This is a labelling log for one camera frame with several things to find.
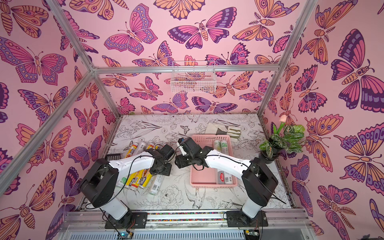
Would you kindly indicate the aluminium front rail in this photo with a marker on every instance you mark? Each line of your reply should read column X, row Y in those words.
column 273, row 224

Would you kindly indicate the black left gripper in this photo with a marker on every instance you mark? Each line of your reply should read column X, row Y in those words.
column 167, row 172

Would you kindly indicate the pink plastic basket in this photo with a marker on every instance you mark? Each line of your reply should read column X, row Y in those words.
column 207, row 177

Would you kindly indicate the white wire wall basket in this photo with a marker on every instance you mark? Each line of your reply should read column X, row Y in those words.
column 193, row 77

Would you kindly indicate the yellow roll far left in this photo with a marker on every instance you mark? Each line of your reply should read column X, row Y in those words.
column 132, row 180

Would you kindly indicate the potted green plant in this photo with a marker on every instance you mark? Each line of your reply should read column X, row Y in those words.
column 284, row 138

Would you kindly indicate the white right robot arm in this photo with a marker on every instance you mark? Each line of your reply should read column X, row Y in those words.
column 260, row 183

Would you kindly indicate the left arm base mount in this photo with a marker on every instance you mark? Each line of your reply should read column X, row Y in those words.
column 131, row 220

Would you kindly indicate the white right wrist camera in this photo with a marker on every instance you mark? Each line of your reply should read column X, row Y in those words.
column 180, row 149

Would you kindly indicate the white green wrap roll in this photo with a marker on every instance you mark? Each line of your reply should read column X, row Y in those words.
column 225, row 150

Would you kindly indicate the yellow red wrap roll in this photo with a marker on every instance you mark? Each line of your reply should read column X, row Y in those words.
column 142, row 181

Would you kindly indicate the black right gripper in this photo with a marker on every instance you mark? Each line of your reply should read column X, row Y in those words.
column 182, row 161

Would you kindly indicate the green striped folded cloth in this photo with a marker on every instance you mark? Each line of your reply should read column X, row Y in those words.
column 216, row 129

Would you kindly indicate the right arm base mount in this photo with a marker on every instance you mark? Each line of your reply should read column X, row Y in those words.
column 240, row 220

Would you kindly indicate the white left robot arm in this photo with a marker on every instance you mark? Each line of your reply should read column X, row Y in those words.
column 98, row 186

